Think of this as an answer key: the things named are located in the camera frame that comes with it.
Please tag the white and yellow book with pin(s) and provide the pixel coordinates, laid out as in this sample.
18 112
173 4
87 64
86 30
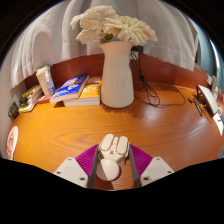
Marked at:
28 106

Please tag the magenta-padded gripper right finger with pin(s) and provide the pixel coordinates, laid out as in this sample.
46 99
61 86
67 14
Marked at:
156 170

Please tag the white curtain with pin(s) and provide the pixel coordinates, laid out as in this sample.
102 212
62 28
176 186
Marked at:
43 40

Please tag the white vase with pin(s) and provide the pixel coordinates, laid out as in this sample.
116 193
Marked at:
116 80

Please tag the dark pen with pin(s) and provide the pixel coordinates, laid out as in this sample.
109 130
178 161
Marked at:
198 107

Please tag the glass window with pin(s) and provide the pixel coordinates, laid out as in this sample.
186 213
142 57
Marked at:
208 56

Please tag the reddish-brown flat book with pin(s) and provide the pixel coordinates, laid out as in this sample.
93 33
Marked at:
45 98

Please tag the white paper card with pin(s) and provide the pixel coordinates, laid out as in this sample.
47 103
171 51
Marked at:
219 122

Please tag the orange and yellow book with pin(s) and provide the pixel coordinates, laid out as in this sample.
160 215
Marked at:
90 95

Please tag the white computer mouse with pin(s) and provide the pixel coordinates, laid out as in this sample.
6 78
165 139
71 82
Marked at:
111 150

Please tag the white tumbler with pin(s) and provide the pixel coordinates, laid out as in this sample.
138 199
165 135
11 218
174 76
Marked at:
42 78

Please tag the pink and white mouse pad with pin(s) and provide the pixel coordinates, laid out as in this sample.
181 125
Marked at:
12 142

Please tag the clear spray bottle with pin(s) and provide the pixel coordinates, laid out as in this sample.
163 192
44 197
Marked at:
50 85

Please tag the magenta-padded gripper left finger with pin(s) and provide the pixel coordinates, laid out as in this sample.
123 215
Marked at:
71 170

